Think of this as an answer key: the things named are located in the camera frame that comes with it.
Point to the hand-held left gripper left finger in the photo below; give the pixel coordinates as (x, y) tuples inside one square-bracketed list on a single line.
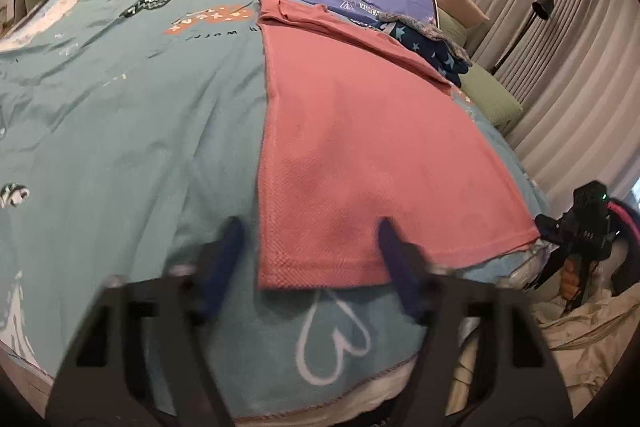
[(220, 267)]

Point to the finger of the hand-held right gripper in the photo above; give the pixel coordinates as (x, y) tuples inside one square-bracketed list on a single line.
[(547, 227)]

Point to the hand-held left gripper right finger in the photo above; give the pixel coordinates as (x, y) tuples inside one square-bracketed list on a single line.
[(400, 267)]

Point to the pink long-sleeve shirt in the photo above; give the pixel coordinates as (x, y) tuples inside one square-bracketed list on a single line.
[(360, 157)]

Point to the person's right hand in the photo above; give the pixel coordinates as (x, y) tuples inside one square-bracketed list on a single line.
[(571, 279)]

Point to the white duvet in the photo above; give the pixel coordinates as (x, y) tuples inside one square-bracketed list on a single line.
[(575, 337)]

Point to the green pillow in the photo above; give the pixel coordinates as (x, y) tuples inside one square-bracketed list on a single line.
[(490, 99), (452, 29)]

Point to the beige curtain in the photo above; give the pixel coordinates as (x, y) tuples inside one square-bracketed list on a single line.
[(575, 82)]

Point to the teal printed blanket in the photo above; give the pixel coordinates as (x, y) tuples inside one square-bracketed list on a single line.
[(125, 132)]

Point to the folded navy star-print garment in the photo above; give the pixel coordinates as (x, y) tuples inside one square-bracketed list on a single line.
[(440, 54)]

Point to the black floor lamp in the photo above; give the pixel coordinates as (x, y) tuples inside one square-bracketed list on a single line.
[(542, 6)]

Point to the folded floral garment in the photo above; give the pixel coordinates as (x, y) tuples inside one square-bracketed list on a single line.
[(430, 29)]

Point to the beige pillow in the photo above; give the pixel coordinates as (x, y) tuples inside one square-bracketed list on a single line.
[(462, 2)]

